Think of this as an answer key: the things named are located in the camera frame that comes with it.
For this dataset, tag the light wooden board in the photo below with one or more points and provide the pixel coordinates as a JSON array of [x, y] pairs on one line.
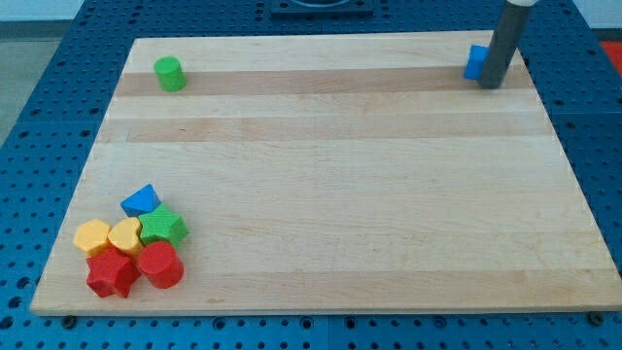
[[338, 174]]

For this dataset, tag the green star block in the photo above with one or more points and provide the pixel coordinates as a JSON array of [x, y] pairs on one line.
[[163, 225]]

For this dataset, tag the blue triangle block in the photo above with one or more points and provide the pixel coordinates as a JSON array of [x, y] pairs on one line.
[[141, 202]]

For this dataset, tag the green cylinder block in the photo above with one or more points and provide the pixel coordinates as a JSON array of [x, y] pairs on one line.
[[170, 74]]

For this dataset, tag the red cylinder block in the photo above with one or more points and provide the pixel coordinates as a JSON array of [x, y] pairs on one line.
[[161, 265]]

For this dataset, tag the yellow heart block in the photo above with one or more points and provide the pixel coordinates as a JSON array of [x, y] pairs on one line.
[[125, 236]]

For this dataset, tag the blue cube block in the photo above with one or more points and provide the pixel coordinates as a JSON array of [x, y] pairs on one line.
[[476, 58]]

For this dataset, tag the red star block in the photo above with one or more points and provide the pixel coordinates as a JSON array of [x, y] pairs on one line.
[[111, 273]]

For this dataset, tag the yellow hexagon block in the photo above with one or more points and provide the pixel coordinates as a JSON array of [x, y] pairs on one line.
[[91, 238]]

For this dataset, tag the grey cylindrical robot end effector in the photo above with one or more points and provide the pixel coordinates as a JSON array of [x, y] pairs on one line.
[[510, 27]]

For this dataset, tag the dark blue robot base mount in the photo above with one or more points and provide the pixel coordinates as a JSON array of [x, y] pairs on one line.
[[320, 8]]

